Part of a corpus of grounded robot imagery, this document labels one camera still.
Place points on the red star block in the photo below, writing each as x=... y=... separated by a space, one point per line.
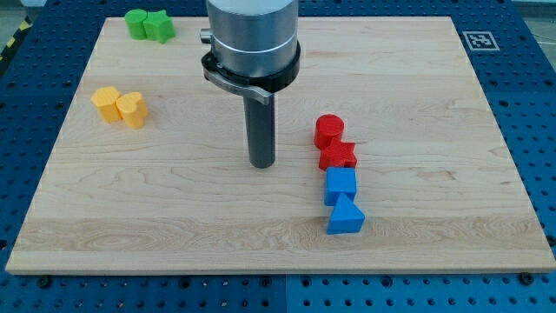
x=338 y=154

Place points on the blue cube block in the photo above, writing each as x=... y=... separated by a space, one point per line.
x=338 y=181

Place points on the green star block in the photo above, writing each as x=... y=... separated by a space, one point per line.
x=158 y=26

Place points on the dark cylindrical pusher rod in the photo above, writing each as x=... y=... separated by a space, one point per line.
x=260 y=130

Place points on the red cylinder block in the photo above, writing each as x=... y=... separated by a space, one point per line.
x=327 y=128

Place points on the blue triangle block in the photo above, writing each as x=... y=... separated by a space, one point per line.
x=346 y=217

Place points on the wooden board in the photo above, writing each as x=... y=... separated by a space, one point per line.
x=435 y=179

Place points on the yellow heart block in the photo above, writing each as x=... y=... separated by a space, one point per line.
x=133 y=109

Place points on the yellow hexagon block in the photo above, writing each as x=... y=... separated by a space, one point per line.
x=104 y=100

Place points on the green cylinder block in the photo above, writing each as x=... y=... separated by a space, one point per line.
x=134 y=20

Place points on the white fiducial marker tag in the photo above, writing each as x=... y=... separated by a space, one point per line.
x=480 y=41

